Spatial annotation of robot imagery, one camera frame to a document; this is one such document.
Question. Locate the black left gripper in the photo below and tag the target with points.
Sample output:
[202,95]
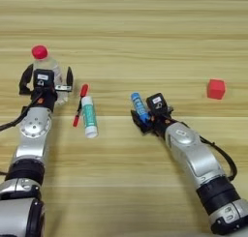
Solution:
[45,97]

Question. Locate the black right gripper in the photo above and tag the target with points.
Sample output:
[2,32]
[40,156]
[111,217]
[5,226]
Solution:
[158,123]

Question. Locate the clear bottle with red cap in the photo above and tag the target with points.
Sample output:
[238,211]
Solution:
[48,62]

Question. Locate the blue glue stick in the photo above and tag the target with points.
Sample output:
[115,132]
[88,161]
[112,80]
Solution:
[139,103]

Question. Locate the red cube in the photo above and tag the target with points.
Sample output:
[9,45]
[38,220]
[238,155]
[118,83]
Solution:
[216,89]

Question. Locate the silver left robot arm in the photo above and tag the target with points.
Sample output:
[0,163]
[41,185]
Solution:
[29,157]

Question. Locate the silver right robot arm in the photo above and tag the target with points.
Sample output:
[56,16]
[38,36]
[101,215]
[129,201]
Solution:
[200,157]

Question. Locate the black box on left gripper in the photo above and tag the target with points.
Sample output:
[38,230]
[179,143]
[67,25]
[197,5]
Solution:
[43,79]

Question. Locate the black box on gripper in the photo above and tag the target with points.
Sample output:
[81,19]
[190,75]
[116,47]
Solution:
[43,79]
[157,103]

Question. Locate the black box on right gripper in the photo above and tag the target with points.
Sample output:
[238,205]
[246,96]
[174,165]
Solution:
[157,103]

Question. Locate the red pen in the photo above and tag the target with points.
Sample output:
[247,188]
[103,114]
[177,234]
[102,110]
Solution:
[80,102]

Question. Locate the green and white glue stick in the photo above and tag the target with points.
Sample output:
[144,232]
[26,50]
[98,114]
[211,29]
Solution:
[89,118]

